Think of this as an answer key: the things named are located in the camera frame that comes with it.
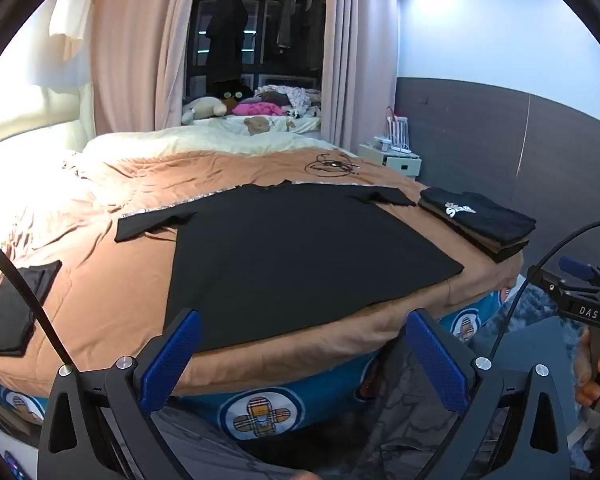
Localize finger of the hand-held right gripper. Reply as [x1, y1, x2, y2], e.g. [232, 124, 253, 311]
[527, 266, 600, 297]
[559, 256, 600, 289]

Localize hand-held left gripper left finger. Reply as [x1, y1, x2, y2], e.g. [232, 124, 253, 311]
[39, 307, 202, 480]

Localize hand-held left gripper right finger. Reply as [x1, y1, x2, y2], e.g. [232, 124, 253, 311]
[405, 308, 581, 480]

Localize black T-shirt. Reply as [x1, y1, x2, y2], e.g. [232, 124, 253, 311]
[116, 180, 465, 352]

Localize pile of mixed clothes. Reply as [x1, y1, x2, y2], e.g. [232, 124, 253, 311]
[255, 85, 323, 118]

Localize person's right hand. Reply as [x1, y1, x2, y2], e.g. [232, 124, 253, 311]
[574, 330, 600, 408]

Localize stack of folded shirts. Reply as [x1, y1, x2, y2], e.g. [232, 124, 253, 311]
[419, 187, 537, 252]

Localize person's grey patterned pants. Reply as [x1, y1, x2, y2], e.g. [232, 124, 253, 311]
[145, 280, 600, 480]

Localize brown blanket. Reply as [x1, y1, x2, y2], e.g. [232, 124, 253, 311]
[0, 147, 526, 396]

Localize blue printed bed sheet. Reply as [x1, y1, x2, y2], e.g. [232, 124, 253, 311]
[0, 285, 523, 443]

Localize folded plain black cloth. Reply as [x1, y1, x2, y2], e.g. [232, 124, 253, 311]
[0, 260, 63, 357]

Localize white nightstand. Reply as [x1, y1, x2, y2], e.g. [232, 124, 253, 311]
[357, 142, 423, 179]

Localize white power strip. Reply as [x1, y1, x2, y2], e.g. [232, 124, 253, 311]
[372, 136, 414, 157]

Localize cream blanket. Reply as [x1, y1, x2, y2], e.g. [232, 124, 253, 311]
[82, 115, 361, 161]

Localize brown teddy bear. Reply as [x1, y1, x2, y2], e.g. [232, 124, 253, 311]
[244, 116, 273, 136]

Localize cream plush toy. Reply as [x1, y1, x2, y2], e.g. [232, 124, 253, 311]
[181, 96, 228, 125]

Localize pink cloth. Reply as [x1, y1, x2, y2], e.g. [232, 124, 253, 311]
[231, 101, 285, 117]

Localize white padded headboard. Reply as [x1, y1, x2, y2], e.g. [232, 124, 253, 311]
[0, 116, 93, 161]

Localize black plush toy yellow glasses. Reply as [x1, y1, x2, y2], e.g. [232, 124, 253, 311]
[215, 89, 256, 111]

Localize narrow pink curtain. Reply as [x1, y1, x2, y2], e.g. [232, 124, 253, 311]
[321, 0, 402, 152]

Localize wide pink curtain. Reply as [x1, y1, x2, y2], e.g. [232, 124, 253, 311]
[91, 0, 201, 136]

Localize long dark hanging coat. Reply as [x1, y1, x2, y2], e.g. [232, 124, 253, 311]
[206, 0, 247, 92]

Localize dark hanging jacket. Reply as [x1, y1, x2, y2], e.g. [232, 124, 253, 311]
[300, 0, 326, 72]

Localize short dark hanging garment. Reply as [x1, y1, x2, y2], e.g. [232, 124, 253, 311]
[275, 0, 297, 56]

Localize white hanging garment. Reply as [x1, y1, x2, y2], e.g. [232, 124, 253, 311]
[49, 0, 98, 41]

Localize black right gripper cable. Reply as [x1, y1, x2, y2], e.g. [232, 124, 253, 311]
[494, 219, 600, 361]

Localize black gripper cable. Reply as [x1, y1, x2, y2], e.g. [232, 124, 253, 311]
[494, 219, 600, 361]
[0, 230, 76, 368]

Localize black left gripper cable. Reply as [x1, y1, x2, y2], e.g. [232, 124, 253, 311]
[0, 230, 76, 368]

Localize white wire rack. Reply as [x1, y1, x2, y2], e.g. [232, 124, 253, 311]
[382, 115, 411, 153]

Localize thin black cable coil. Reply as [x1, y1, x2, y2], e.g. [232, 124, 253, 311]
[304, 152, 361, 176]

